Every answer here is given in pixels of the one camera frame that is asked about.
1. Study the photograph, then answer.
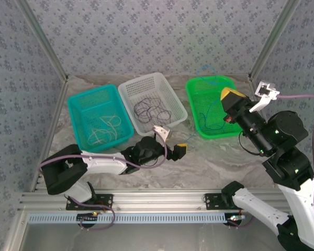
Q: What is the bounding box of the thin blue cable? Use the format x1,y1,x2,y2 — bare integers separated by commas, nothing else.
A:
184,64,235,152

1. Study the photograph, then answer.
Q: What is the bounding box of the thin dark purple cable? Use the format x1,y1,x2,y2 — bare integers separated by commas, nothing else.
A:
133,97,159,123
146,106,173,127

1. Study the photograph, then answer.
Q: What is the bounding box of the green plastic basket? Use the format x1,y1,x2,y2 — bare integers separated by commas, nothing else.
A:
185,75,243,140

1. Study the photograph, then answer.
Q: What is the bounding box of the white plastic basket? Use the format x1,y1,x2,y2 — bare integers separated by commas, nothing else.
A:
117,72,188,137

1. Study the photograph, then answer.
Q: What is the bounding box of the teal plastic basket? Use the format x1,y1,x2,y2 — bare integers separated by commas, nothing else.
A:
67,83,135,154

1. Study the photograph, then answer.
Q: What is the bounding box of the small black controller board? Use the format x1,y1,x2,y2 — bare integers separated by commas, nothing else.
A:
226,213,246,227
76,212,99,226

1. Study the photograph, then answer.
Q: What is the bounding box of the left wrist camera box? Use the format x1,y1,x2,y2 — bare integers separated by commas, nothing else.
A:
152,125,171,143

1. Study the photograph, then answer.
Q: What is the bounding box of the lilac left arm cable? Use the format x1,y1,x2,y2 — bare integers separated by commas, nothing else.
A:
38,127,169,173

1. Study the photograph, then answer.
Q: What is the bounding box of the thin white cable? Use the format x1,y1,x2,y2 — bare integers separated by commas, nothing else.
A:
87,127,117,146
98,115,122,129

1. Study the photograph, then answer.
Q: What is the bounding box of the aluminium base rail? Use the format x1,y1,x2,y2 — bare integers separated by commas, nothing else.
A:
18,188,291,213

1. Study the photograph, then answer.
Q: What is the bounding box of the slotted grey cable duct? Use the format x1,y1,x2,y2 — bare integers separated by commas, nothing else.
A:
28,212,227,224

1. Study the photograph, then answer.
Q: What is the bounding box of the lilac left base cable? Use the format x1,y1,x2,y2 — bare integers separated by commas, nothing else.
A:
67,196,117,232

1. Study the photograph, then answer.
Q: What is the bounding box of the lilac base cable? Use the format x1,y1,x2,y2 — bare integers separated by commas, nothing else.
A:
67,196,117,232
228,209,256,230

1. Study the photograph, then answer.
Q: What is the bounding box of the aluminium frame post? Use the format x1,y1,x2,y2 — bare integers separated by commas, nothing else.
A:
15,0,69,82
248,0,302,82

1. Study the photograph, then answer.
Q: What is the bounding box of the lilac right base cable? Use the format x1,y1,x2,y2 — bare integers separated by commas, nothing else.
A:
228,209,256,230

